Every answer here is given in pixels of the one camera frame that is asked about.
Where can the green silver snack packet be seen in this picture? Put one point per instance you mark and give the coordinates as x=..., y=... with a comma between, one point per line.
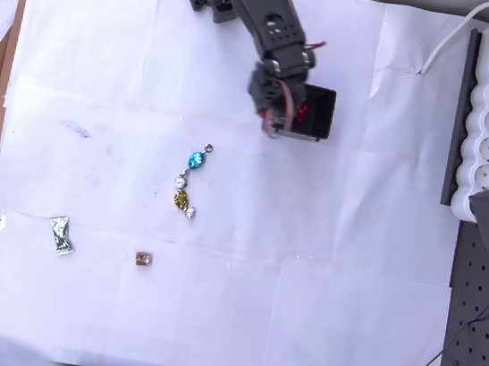
x=61, y=235

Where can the gold foil wrapped candy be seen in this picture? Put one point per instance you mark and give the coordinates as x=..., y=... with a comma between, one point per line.
x=181, y=200

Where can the white paper table cover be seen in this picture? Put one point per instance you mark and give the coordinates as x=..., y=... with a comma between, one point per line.
x=263, y=248

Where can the blue foil wrapped candy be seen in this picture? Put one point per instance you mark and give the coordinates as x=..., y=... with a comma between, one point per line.
x=195, y=161

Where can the dark rail under power strip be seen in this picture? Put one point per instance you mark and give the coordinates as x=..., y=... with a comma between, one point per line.
x=460, y=117

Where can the orange wrapped caramel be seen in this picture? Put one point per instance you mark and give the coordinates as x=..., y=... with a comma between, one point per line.
x=144, y=259

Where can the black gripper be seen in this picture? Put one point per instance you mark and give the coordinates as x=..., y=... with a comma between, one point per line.
x=277, y=116

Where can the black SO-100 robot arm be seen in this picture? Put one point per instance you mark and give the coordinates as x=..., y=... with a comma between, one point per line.
x=266, y=14

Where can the black box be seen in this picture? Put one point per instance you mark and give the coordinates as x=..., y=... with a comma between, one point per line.
x=323, y=112

